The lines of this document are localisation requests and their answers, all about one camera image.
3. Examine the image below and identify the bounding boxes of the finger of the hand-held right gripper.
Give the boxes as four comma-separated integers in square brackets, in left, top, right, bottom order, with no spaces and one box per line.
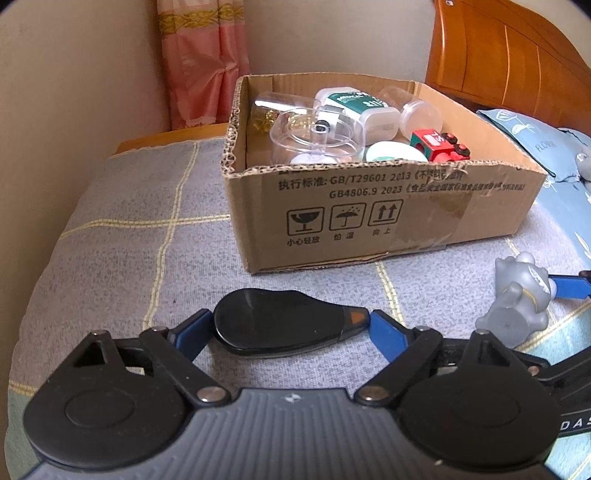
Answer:
[547,271,591,300]
[526,344,591,385]

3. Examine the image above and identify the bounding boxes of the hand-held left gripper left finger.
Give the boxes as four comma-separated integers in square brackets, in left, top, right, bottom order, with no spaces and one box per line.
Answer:
[69,309,232,409]

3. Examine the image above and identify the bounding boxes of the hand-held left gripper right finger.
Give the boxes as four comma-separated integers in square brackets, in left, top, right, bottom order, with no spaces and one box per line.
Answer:
[353,310,522,407]

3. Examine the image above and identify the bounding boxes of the grey rubber animal toy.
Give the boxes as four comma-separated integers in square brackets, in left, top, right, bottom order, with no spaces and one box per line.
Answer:
[477,251,553,350]

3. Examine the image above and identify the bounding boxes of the black oval case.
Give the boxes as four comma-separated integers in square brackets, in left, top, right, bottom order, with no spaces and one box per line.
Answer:
[213,288,372,356]

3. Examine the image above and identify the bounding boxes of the cardboard box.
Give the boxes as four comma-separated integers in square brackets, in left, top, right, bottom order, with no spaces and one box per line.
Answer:
[222,74,548,274]

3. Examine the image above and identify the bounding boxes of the white green round lid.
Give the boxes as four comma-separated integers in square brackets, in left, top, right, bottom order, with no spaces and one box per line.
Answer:
[365,141,430,164]

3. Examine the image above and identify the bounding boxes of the red toy train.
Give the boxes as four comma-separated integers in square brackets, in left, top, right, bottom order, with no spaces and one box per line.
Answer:
[410,129,473,164]

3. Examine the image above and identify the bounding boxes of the clear plastic jar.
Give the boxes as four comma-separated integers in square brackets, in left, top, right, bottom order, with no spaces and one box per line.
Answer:
[376,85,444,138]

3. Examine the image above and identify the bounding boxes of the white jar with green label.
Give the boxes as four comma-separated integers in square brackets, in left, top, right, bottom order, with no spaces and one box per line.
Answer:
[314,87,399,144]

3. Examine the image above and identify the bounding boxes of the blue floral bedsheet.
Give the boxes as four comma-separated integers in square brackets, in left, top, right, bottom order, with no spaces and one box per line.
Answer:
[531,178,591,278]

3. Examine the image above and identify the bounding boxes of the checkered grey-green blanket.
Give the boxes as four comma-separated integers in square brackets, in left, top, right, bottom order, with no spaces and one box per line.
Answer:
[8,136,591,480]

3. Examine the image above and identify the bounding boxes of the blue floral pillow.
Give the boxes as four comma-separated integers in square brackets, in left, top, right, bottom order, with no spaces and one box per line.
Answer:
[475,108,591,184]

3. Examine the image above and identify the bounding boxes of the wooden bed board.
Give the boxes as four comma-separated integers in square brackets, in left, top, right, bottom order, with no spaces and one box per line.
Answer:
[112,122,230,156]

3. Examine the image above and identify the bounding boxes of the clear round plastic container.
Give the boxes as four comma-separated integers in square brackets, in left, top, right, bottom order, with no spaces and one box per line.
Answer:
[271,108,366,158]

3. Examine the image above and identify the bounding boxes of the wooden headboard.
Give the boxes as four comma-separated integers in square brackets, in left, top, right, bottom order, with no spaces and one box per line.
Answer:
[425,0,591,133]

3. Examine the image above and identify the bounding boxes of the pink curtain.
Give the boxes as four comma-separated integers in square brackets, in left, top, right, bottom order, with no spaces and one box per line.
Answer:
[154,0,253,131]

